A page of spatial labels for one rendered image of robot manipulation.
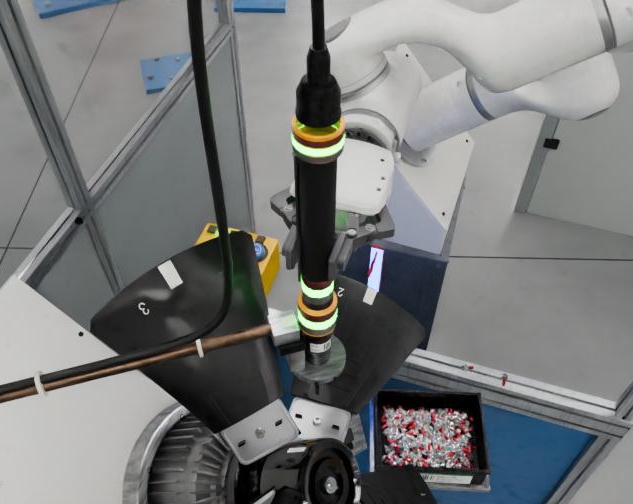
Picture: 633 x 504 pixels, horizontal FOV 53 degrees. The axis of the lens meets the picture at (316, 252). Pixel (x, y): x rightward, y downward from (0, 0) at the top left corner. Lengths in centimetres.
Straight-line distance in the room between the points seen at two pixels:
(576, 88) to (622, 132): 150
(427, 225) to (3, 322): 88
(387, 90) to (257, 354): 36
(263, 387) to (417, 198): 68
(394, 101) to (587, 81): 53
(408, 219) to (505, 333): 120
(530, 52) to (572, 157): 206
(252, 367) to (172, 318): 12
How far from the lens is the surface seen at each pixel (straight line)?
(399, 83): 79
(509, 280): 272
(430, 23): 73
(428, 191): 142
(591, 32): 75
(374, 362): 101
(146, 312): 80
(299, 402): 97
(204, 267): 81
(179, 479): 96
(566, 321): 266
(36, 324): 96
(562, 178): 286
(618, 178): 286
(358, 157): 70
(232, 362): 83
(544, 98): 124
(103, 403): 100
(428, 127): 134
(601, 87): 123
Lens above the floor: 204
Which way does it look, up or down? 49 degrees down
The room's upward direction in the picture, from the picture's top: straight up
